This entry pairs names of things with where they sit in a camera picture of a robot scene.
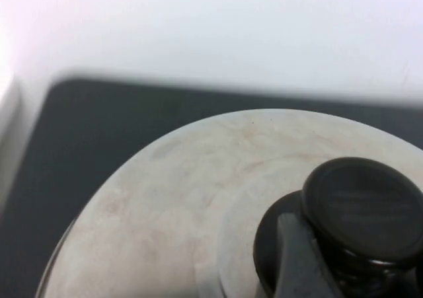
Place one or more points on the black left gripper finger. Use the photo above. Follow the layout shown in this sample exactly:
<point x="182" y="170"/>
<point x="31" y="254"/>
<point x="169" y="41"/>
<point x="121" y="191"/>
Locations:
<point x="294" y="261"/>

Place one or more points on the steel pot lid black knob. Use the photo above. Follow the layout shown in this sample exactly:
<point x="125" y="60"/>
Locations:
<point x="165" y="212"/>

